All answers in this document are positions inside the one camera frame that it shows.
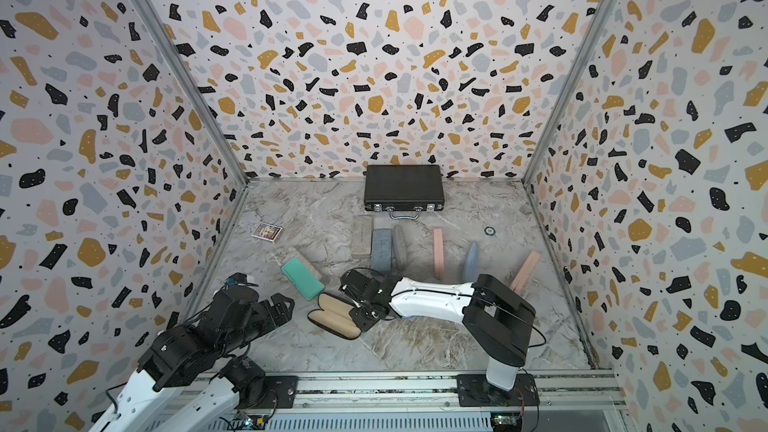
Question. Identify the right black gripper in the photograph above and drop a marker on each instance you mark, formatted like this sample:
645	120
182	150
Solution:
362	325

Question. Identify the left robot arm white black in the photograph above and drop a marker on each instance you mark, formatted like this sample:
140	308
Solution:
172	363

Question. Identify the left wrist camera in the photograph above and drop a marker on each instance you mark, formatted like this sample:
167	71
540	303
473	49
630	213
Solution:
231	306

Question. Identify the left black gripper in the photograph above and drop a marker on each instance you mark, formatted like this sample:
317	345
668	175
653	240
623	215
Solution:
272	319

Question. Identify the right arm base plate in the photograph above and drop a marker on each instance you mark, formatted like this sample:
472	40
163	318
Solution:
474	391

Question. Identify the aluminium front rail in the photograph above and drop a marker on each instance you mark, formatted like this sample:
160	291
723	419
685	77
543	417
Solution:
428	401

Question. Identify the closed pink glasses case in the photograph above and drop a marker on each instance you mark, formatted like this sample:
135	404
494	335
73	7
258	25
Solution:
525	272

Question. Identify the grey case mint lining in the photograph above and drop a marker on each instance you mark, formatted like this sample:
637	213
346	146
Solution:
382	251

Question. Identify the mint green glasses case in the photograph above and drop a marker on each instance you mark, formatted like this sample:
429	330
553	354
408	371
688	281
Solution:
302	277

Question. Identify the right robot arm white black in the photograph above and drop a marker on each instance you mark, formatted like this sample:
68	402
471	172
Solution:
499	320

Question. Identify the playing card box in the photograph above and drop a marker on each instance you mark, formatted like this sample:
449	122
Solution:
267	232

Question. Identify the black ribbed briefcase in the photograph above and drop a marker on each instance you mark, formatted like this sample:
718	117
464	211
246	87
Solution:
403	188

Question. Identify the black case beige lining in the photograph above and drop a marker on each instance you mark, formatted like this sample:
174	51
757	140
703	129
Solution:
333	315

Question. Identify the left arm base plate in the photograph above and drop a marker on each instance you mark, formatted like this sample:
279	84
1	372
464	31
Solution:
269	392

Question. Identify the pink glasses case grey lining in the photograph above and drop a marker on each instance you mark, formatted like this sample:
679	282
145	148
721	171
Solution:
438	253

